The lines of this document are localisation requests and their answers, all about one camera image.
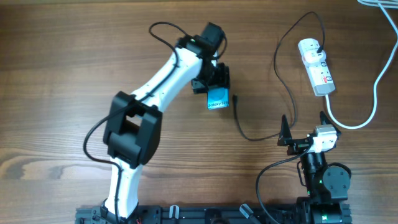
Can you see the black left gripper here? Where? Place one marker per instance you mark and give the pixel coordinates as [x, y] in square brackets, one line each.
[221, 79]

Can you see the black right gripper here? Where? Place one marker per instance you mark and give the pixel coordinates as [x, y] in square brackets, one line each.
[297, 145]

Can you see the blue screen Galaxy smartphone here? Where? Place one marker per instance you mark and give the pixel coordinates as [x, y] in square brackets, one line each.
[217, 98]

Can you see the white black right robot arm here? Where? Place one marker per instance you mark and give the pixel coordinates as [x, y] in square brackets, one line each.
[327, 184]

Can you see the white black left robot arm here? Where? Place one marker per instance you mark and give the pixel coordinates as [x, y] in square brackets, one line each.
[134, 122]

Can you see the white charger plug adapter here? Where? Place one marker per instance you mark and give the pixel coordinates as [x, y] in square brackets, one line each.
[312, 58]

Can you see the white power strip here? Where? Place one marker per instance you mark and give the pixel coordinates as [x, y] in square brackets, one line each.
[320, 77]

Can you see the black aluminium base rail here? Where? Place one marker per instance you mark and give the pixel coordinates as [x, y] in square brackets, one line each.
[282, 213]

